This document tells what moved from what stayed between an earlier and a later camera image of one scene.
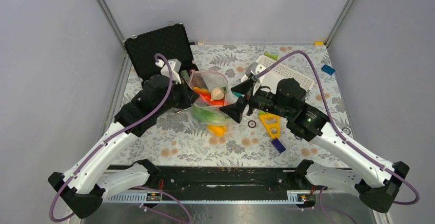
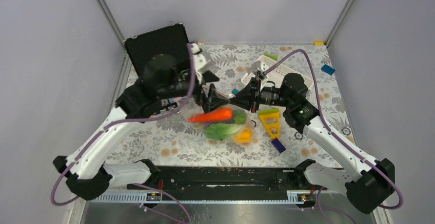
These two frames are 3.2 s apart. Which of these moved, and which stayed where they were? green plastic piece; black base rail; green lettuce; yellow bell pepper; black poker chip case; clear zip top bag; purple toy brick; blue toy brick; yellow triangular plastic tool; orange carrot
Moved: yellow bell pepper; orange carrot; clear zip top bag; green lettuce
Stayed: purple toy brick; green plastic piece; yellow triangular plastic tool; blue toy brick; black poker chip case; black base rail
